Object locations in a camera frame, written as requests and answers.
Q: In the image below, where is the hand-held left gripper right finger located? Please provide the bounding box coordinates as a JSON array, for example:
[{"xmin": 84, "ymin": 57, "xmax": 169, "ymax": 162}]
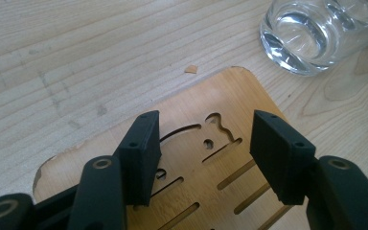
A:
[{"xmin": 249, "ymin": 109, "xmax": 317, "ymax": 206}]

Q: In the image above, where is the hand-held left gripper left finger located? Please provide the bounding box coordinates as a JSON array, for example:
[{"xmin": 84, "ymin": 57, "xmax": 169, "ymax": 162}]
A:
[{"xmin": 112, "ymin": 109, "xmax": 163, "ymax": 207}]

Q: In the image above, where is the slotted wooden coaster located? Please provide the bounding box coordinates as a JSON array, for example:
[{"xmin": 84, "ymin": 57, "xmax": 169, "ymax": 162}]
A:
[{"xmin": 32, "ymin": 65, "xmax": 297, "ymax": 230}]

